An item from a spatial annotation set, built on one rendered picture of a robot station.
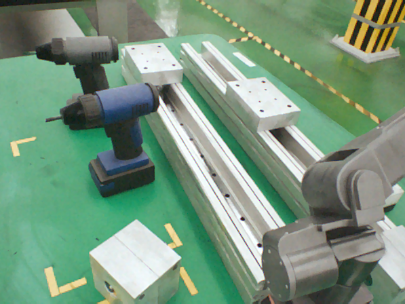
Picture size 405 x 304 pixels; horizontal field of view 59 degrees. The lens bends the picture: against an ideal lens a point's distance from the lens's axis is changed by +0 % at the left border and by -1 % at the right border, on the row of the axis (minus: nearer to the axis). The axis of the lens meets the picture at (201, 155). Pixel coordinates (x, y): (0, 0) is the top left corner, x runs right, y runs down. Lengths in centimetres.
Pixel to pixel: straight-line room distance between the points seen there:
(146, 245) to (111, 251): 5
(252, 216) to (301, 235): 29
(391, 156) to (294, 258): 16
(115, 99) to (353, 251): 44
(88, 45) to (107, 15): 125
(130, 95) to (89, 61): 22
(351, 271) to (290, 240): 8
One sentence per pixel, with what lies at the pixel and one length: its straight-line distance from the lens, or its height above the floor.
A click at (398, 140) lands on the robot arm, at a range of 46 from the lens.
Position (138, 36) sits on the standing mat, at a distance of 343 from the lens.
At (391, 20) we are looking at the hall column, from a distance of 385.
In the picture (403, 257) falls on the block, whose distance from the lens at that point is 67.
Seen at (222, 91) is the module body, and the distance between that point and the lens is 95.
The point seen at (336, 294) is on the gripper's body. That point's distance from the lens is 47.
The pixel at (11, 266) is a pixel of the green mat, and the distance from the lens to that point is 70.
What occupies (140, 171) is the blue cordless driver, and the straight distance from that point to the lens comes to 74.
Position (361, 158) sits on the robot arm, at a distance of 41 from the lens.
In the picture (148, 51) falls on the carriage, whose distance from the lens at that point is 102.
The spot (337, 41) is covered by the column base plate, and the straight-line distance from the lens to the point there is 395.
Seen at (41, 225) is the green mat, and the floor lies 78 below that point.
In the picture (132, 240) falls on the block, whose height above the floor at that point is 87.
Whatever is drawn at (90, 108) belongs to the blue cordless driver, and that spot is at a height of 99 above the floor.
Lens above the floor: 133
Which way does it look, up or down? 40 degrees down
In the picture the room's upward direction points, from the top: 7 degrees clockwise
